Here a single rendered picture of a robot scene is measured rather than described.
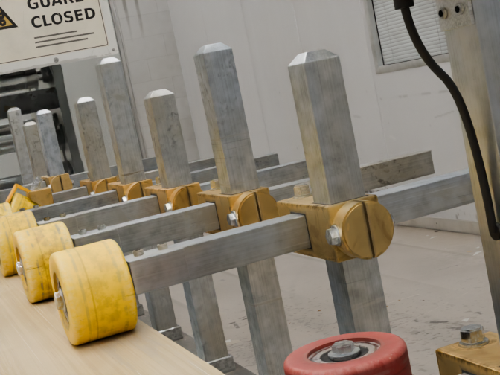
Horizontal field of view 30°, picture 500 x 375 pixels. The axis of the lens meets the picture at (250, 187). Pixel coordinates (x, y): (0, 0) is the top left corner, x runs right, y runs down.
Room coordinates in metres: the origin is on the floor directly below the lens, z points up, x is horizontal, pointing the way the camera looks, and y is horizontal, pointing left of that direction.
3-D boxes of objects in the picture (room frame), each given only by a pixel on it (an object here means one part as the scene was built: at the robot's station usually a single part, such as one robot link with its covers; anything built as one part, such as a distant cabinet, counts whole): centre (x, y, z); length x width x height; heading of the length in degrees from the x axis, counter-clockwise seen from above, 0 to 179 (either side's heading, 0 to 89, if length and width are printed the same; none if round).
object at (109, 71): (1.52, 0.19, 0.93); 0.04 x 0.04 x 0.48; 20
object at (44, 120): (2.23, 0.45, 0.89); 0.04 x 0.04 x 0.48; 20
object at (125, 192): (1.55, 0.19, 0.95); 0.14 x 0.06 x 0.05; 20
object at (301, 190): (0.89, -0.05, 0.98); 0.02 x 0.02 x 0.01
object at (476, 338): (0.66, -0.14, 0.88); 0.02 x 0.02 x 0.01
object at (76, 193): (1.83, 0.20, 0.95); 0.36 x 0.03 x 0.03; 110
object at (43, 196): (1.75, 0.42, 0.95); 0.10 x 0.04 x 0.10; 110
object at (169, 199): (1.31, 0.11, 0.95); 0.14 x 0.06 x 0.05; 20
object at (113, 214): (1.33, 0.09, 0.95); 0.50 x 0.04 x 0.04; 110
